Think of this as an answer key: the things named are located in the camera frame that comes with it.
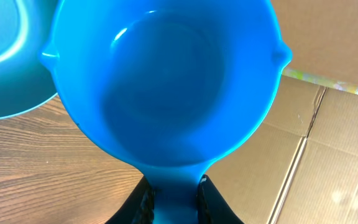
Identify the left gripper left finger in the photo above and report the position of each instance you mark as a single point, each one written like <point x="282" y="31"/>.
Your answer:
<point x="138" y="207"/>

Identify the blue plastic measuring scoop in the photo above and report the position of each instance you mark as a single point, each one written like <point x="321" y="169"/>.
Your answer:
<point x="167" y="86"/>

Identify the blue metal bowl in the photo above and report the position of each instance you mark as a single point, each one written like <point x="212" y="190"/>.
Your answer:
<point x="25" y="84"/>

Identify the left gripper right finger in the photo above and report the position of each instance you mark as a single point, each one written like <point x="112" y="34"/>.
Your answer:
<point x="212" y="208"/>

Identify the cardboard sheet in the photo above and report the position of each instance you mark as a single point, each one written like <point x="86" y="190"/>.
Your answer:
<point x="301" y="165"/>

